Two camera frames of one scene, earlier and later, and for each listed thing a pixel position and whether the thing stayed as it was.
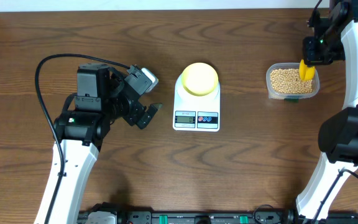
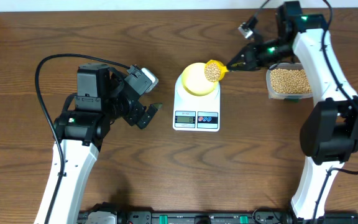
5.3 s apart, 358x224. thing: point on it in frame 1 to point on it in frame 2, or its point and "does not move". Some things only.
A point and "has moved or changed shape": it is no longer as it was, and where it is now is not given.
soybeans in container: x=288 y=81 does not move
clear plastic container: x=283 y=81 does not move
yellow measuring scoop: x=306 y=73 has moved or changed shape
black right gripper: x=311 y=58 to x=250 y=60
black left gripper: x=133 y=115 does not move
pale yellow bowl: x=199 y=79 does not move
